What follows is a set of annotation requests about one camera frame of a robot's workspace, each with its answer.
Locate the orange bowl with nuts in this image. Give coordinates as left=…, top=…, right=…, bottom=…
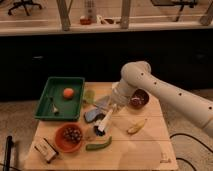
left=54, top=123, right=83, bottom=153

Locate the small white box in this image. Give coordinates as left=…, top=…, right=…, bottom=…
left=34, top=138, right=59, bottom=163

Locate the dark red bowl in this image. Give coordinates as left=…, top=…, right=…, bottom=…
left=129, top=89, right=149, bottom=109

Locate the black office chair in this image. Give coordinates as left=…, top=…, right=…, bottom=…
left=8, top=0, right=42, bottom=16

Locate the green pepper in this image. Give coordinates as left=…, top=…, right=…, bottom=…
left=85, top=136, right=112, bottom=151

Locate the green plastic tray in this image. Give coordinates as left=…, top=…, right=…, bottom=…
left=34, top=77, right=85, bottom=121

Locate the black cable on floor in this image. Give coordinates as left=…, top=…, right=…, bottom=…
left=169, top=132, right=213, bottom=171

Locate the small metal utensil in tray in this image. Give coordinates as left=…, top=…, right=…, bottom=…
left=50, top=97, right=59, bottom=115

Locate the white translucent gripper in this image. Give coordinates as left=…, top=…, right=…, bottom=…
left=109, top=88, right=129, bottom=112

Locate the yellow banana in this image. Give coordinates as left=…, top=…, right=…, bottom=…
left=127, top=119, right=147, bottom=135

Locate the orange fruit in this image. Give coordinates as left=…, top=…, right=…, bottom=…
left=63, top=88, right=74, bottom=99

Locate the blue grey cloth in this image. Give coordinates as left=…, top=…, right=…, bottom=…
left=84, top=96, right=110, bottom=123

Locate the black stand at left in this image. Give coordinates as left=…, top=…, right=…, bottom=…
left=3, top=136, right=13, bottom=171

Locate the red white object on shelf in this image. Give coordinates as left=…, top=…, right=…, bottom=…
left=79, top=0, right=98, bottom=26

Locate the white handled black brush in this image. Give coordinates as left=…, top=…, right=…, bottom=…
left=94, top=104, right=117, bottom=136

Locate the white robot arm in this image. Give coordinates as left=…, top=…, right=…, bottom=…
left=111, top=61, right=213, bottom=138

